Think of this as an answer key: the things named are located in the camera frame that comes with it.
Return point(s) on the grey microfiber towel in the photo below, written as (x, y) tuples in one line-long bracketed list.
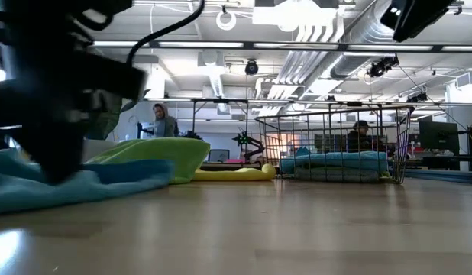
[(335, 176)]

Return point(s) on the black computer monitor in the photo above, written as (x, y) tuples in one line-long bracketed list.
[(438, 137)]

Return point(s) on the green plant in white pot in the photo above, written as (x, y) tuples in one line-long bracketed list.
[(102, 122)]

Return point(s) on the blue microfiber towel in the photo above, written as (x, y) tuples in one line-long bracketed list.
[(87, 187), (335, 160)]

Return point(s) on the black workstation frame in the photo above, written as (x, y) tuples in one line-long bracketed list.
[(220, 101)]

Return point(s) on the silver ventilation duct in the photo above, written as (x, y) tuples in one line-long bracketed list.
[(367, 26)]

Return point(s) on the person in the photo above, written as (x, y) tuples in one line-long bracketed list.
[(165, 126), (360, 141)]

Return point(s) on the black ceiling-mounted device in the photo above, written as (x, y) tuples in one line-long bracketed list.
[(381, 66)]

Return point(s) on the lime green microfiber towel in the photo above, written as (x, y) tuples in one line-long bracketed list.
[(385, 175)]

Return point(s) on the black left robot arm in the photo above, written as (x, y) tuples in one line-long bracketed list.
[(49, 23)]

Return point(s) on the green-lit black robot arm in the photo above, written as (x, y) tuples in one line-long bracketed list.
[(255, 147)]

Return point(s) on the yellow microfiber towel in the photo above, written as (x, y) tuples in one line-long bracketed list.
[(236, 175)]

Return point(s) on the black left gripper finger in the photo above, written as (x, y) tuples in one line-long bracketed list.
[(56, 156)]

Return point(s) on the small grey monitor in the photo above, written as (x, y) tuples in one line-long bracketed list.
[(218, 156)]

